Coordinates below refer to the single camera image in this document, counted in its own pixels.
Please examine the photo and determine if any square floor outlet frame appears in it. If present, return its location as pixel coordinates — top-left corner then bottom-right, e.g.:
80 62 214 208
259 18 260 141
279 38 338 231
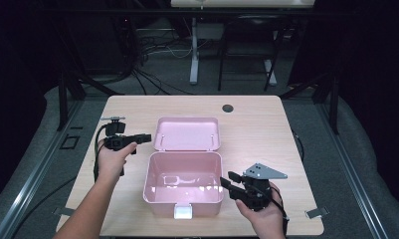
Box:
60 133 82 150

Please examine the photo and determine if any left hand-held gripper cable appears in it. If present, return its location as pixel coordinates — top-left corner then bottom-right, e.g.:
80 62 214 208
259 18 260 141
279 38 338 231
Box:
93 123 113 183

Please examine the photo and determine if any right hand-held gripper cable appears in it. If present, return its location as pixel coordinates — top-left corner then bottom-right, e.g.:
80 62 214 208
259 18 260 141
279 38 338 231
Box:
269 187 291 237

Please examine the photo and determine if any black metal stand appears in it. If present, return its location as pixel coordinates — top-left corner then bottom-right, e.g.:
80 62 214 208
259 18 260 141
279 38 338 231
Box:
280 69 341 135
56 64 125 132

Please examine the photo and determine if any black chair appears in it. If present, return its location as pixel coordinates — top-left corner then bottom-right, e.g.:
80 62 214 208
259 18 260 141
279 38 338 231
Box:
217 14 289 93

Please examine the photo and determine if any pink plastic box with lid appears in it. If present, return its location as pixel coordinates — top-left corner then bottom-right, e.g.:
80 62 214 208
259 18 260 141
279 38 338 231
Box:
142 117 225 220

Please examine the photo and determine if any person's left hand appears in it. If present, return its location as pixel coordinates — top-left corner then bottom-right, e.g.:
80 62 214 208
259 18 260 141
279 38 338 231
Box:
96 138 138 187

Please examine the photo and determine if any bundle of floor cables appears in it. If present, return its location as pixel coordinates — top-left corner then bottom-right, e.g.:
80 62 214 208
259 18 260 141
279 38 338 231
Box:
128 28 196 98

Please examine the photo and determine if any aluminium floor rail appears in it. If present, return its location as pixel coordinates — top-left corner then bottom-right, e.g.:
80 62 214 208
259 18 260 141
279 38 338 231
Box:
314 99 391 239
0 99 86 239

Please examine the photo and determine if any grey tape tab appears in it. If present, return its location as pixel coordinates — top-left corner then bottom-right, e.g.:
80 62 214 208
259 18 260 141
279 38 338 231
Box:
304 206 330 220
53 206 77 218

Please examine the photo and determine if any hand-held gripper cable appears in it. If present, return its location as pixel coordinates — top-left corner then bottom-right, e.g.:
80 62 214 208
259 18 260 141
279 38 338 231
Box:
269 187 291 237
93 123 113 183

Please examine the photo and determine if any white desk with legs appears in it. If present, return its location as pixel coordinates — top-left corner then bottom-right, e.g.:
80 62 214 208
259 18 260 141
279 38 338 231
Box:
170 0 316 87

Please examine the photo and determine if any person's right hand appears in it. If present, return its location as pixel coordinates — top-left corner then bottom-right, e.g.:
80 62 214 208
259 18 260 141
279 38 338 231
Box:
235 182 287 234

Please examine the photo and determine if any grey box under desk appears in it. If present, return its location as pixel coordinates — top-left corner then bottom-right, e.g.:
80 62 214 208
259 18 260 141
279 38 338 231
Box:
196 23 225 42

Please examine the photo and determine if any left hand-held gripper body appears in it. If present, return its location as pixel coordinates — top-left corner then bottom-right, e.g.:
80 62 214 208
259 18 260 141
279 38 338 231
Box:
100 116 137 152

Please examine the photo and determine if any black floor cable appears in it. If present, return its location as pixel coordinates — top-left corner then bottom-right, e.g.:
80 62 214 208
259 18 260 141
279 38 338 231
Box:
10 175 78 239

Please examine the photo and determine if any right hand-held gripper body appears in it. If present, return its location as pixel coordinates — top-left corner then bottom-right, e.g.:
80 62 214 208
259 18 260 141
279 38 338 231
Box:
235 162 289 212

